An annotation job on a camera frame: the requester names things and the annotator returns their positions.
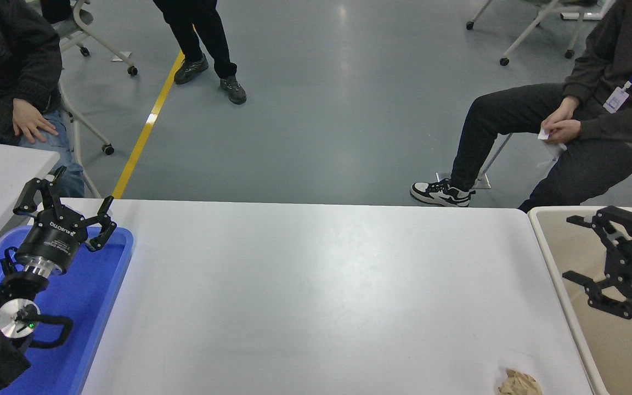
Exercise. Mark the tan paper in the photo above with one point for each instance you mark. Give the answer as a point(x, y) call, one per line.
point(519, 384)

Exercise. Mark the large pale bin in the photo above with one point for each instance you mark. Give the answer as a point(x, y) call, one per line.
point(576, 249)

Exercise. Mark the standing person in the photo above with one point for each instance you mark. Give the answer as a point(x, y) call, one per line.
point(206, 27)

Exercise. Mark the small white paper scrap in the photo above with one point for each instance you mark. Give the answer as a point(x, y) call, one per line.
point(543, 134)

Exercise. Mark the black garment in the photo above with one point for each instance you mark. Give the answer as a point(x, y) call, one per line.
point(55, 8)

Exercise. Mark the seated person with badge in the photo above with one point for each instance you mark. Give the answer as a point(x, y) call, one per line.
point(513, 109)

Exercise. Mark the person's right hand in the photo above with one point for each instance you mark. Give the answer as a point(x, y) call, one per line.
point(564, 111)

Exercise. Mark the white office chair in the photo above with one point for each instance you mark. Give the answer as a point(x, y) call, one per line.
point(107, 148)
point(132, 70)
point(504, 61)

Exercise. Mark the blue plastic tray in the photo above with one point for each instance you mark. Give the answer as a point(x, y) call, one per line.
point(96, 307)

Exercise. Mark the person's left hand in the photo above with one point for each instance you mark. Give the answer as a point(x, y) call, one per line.
point(28, 118)
point(565, 131)

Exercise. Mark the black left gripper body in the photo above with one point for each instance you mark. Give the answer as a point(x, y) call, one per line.
point(52, 241)

